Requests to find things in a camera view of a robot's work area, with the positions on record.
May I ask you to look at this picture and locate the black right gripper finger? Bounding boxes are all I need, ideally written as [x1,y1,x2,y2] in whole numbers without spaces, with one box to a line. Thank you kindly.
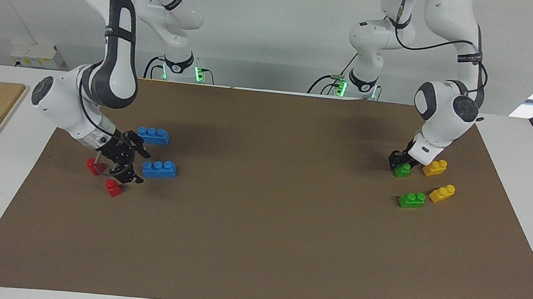
[119,166,145,186]
[128,131,154,160]

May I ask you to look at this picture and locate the green two-stud block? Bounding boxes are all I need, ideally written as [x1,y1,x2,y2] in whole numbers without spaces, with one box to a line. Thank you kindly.
[398,190,427,211]
[394,162,413,179]

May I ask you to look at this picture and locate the blue three-stud block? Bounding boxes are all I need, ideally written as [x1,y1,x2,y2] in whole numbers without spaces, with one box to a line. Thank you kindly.
[136,126,171,146]
[141,158,178,181]

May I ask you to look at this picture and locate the yellow two-stud block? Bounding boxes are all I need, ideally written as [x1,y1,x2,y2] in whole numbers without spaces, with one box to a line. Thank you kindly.
[429,182,456,205]
[421,158,449,179]

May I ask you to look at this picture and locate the red one-stud block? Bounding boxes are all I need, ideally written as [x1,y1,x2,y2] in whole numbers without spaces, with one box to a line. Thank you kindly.
[85,157,105,176]
[103,178,124,199]

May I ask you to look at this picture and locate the brown table mat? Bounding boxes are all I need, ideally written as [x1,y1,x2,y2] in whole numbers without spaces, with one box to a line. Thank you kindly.
[0,61,533,299]

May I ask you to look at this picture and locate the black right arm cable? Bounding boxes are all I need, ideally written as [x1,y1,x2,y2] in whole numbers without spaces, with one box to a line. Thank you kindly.
[70,89,142,179]

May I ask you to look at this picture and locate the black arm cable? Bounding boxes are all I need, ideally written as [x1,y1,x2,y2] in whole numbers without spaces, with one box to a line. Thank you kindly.
[387,0,497,109]
[70,89,142,179]

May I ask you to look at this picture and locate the black right base cables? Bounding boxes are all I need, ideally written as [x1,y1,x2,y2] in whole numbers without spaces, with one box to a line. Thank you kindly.
[143,54,217,86]

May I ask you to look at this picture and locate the black base cables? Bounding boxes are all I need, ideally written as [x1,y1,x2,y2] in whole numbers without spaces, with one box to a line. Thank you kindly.
[307,49,359,99]
[143,54,217,86]

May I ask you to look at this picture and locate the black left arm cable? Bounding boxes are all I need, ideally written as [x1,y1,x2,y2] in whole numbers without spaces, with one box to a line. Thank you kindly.
[387,0,497,109]

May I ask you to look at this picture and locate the black left base cables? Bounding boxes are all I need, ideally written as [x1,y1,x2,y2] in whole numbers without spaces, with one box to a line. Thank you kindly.
[307,49,359,99]

